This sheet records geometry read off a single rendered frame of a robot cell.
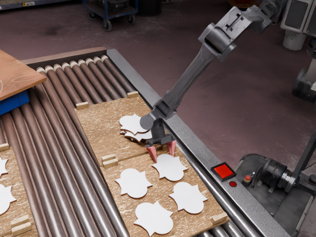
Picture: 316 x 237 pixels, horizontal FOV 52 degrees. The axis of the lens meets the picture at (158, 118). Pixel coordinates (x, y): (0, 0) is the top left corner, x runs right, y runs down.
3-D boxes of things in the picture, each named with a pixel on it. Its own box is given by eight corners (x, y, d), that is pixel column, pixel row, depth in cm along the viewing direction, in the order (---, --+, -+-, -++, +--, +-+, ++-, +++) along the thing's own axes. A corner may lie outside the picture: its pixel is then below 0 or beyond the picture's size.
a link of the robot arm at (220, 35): (255, 23, 95) (230, 0, 96) (223, 57, 102) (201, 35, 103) (273, 20, 134) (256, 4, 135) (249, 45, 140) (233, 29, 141)
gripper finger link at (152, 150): (170, 160, 133) (165, 138, 132) (154, 165, 130) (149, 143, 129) (163, 158, 139) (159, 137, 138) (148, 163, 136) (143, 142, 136)
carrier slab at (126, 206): (176, 147, 145) (176, 145, 144) (229, 221, 116) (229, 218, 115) (99, 169, 132) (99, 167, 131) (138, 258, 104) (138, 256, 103)
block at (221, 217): (224, 216, 116) (225, 211, 115) (226, 219, 115) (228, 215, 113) (210, 221, 114) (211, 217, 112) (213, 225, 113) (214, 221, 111)
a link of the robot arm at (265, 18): (275, 12, 133) (266, 3, 134) (266, 19, 126) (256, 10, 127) (261, 29, 140) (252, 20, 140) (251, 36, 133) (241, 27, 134)
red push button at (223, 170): (224, 166, 138) (225, 163, 138) (233, 175, 134) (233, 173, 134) (213, 170, 136) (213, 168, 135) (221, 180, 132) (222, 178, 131)
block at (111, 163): (116, 162, 133) (116, 157, 132) (118, 165, 132) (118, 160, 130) (102, 166, 131) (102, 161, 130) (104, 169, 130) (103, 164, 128)
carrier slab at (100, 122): (138, 97, 174) (138, 94, 173) (175, 145, 146) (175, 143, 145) (74, 111, 161) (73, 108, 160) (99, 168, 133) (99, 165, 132)
